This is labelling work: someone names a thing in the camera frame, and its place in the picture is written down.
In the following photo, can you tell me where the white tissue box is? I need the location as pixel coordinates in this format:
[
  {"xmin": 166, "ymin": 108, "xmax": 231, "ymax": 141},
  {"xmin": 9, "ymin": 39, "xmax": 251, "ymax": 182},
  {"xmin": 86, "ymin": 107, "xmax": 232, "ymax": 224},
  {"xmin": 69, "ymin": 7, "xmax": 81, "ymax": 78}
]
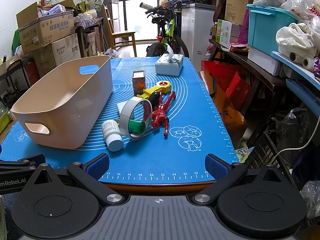
[{"xmin": 155, "ymin": 43, "xmax": 184, "ymax": 76}]

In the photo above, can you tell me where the teal plastic storage bin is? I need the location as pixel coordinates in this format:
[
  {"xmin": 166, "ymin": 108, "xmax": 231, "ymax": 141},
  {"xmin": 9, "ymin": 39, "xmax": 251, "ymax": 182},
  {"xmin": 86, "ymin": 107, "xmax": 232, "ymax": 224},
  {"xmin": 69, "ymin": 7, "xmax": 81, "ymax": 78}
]
[{"xmin": 246, "ymin": 4, "xmax": 299, "ymax": 56}]

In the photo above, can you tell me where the beige plastic storage bin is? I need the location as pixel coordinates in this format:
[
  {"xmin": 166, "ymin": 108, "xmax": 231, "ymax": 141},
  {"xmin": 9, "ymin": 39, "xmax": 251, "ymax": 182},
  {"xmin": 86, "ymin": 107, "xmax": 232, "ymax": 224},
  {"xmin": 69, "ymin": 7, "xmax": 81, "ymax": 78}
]
[{"xmin": 11, "ymin": 56, "xmax": 113, "ymax": 150}]

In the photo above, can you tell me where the green gold small bottle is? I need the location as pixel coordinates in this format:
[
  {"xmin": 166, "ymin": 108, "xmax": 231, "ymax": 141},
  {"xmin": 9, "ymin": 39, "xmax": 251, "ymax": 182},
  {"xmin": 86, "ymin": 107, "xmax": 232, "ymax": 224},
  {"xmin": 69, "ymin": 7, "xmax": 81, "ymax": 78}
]
[{"xmin": 128, "ymin": 119, "xmax": 146, "ymax": 135}]

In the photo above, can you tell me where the black metal rack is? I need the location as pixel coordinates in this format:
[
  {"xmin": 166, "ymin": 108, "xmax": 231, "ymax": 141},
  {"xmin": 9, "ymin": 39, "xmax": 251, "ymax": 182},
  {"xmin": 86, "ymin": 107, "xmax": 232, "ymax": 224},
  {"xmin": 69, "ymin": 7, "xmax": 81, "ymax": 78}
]
[{"xmin": 1, "ymin": 60, "xmax": 30, "ymax": 108}]

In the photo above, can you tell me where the wooden chair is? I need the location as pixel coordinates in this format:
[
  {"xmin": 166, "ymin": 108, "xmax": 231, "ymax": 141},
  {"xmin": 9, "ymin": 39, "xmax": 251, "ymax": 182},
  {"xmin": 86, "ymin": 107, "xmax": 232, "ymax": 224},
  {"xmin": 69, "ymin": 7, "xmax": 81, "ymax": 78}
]
[{"xmin": 102, "ymin": 5, "xmax": 137, "ymax": 57}]

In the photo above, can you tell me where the red shopping bag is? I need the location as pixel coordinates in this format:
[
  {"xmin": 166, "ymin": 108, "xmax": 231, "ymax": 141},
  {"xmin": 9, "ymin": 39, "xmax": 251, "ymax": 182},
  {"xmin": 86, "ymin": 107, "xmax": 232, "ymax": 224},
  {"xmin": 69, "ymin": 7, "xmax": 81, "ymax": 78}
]
[{"xmin": 199, "ymin": 61, "xmax": 252, "ymax": 142}]

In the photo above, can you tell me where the green white product box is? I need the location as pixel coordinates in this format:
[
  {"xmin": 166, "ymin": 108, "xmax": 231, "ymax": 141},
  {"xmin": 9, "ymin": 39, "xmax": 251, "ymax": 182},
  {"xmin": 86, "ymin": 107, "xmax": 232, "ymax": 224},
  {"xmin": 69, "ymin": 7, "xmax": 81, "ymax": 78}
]
[{"xmin": 216, "ymin": 20, "xmax": 232, "ymax": 48}]

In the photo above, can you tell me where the white refrigerator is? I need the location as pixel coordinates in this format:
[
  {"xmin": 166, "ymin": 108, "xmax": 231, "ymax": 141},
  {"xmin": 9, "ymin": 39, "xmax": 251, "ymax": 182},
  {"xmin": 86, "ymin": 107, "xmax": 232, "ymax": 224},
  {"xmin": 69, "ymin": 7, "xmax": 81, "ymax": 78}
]
[{"xmin": 181, "ymin": 3, "xmax": 216, "ymax": 72}]

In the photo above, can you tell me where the red action figure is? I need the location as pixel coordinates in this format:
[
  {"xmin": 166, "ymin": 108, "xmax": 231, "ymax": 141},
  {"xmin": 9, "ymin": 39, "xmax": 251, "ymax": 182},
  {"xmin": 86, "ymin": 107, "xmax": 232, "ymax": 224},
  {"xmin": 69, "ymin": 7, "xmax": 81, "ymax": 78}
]
[{"xmin": 151, "ymin": 89, "xmax": 176, "ymax": 138}]

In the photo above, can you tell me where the white pill bottle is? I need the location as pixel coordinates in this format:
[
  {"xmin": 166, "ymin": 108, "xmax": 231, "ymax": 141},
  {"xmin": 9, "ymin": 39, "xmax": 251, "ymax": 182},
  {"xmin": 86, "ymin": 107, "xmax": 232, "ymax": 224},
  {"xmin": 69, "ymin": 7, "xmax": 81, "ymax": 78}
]
[{"xmin": 101, "ymin": 120, "xmax": 124, "ymax": 152}]

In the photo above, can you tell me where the white tape roll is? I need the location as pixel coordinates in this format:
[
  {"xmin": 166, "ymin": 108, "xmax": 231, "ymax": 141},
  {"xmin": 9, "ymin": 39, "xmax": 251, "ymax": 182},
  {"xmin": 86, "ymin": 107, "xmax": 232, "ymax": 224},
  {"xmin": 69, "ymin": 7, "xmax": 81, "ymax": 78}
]
[{"xmin": 119, "ymin": 96, "xmax": 152, "ymax": 140}]

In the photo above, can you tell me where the open top cardboard box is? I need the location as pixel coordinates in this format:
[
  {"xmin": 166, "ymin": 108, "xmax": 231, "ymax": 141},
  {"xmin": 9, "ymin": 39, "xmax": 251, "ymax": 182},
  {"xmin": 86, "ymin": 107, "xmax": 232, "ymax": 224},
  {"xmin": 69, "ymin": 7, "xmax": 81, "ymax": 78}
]
[{"xmin": 16, "ymin": 0, "xmax": 75, "ymax": 54}]

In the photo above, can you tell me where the white power adapter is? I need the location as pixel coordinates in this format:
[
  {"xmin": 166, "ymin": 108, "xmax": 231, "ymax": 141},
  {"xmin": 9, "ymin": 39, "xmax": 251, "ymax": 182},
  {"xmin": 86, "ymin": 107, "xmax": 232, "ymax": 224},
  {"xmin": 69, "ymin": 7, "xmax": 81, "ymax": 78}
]
[{"xmin": 117, "ymin": 100, "xmax": 135, "ymax": 120}]

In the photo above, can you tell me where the large lower cardboard box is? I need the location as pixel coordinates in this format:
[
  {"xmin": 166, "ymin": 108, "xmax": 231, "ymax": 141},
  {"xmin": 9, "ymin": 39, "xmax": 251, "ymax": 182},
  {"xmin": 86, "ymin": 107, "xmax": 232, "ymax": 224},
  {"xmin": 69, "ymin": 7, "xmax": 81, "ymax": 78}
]
[{"xmin": 33, "ymin": 33, "xmax": 81, "ymax": 77}]

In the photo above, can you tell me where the yellow red toy tool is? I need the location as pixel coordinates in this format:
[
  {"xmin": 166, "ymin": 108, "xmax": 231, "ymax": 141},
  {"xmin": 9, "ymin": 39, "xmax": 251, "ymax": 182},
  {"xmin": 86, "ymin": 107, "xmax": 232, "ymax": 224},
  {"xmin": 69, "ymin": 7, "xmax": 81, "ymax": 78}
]
[{"xmin": 137, "ymin": 80, "xmax": 171, "ymax": 99}]

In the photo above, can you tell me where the blue silicone baking mat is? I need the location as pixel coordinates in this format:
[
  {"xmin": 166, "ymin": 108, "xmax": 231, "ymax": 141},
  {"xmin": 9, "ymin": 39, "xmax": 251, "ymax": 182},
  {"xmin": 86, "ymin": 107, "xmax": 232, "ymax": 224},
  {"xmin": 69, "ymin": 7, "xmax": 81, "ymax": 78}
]
[{"xmin": 1, "ymin": 57, "xmax": 238, "ymax": 185}]

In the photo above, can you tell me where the green black bicycle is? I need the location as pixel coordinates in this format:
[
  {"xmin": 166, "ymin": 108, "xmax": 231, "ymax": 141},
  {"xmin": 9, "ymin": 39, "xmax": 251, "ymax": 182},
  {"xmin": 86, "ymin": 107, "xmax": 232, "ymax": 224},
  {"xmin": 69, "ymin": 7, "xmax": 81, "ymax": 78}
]
[{"xmin": 139, "ymin": 0, "xmax": 190, "ymax": 58}]

